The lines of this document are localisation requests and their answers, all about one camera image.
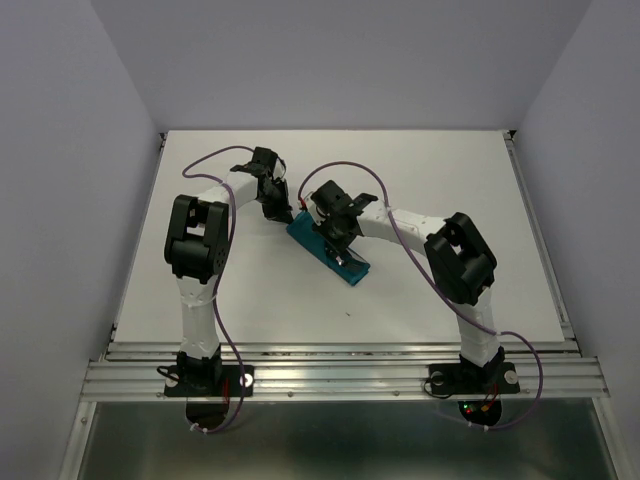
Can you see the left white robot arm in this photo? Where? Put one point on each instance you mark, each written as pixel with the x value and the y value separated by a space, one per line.
pixel 197 247

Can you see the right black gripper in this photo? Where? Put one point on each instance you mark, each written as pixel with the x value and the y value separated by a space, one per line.
pixel 339 244

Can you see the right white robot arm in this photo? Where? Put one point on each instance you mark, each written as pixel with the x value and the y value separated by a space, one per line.
pixel 450 252

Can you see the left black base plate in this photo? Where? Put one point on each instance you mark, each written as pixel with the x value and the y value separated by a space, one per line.
pixel 229 382

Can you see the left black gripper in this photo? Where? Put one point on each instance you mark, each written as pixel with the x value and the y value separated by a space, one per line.
pixel 283 212

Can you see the aluminium rail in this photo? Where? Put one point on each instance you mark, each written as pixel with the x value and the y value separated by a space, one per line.
pixel 329 372
pixel 550 274

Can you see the teal cloth napkin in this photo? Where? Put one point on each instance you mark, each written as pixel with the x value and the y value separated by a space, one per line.
pixel 302 232

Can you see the aluminium right side rail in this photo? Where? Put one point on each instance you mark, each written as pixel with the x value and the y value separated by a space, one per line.
pixel 550 274

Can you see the metal knife black handle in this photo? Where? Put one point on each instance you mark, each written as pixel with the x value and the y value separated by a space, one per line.
pixel 349 263

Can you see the aluminium front rail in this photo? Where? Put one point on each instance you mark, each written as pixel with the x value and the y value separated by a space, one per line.
pixel 329 372

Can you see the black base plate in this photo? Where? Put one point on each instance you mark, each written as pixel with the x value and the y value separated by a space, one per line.
pixel 450 379
pixel 229 382

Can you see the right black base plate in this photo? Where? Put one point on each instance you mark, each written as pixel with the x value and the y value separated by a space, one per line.
pixel 450 379

